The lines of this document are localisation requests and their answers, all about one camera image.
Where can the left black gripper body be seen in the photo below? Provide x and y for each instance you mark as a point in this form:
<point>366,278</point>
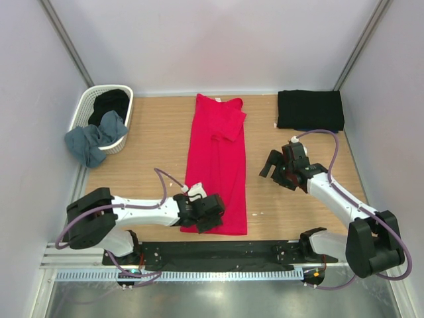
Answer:
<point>205,222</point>

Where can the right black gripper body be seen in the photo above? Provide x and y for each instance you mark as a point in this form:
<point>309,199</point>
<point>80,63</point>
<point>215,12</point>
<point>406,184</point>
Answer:
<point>281,173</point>

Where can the red t shirt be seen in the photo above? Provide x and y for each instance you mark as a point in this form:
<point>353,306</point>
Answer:
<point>217,158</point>

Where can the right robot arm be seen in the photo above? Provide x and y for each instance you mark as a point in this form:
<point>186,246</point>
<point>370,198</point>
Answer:
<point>371,245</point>

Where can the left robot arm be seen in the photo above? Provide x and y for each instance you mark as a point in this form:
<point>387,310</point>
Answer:
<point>98,218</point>

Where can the folded navy t shirt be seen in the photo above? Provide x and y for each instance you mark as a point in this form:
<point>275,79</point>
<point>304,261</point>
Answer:
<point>305,131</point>

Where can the folded black t shirt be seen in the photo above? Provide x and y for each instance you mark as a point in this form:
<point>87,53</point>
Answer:
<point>308,110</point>

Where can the grey blue t shirt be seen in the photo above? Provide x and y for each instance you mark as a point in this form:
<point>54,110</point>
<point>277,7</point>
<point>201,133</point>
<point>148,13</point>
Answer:
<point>84,143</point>

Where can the black t shirt in basket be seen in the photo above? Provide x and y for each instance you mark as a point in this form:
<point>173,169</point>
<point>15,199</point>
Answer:
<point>114,100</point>

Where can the white plastic basket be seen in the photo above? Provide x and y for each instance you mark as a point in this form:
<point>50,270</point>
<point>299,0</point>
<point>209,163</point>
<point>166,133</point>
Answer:
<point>85,109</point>

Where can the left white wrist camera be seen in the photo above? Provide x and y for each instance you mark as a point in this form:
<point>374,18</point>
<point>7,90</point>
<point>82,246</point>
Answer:
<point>197,189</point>

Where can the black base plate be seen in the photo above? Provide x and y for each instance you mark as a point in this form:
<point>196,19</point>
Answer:
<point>221,256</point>

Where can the slotted cable duct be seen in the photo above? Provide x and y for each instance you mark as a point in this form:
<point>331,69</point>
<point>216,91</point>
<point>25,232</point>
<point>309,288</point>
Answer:
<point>109,275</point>

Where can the aluminium frame rail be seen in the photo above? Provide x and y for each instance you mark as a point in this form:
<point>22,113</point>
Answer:
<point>71,259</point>

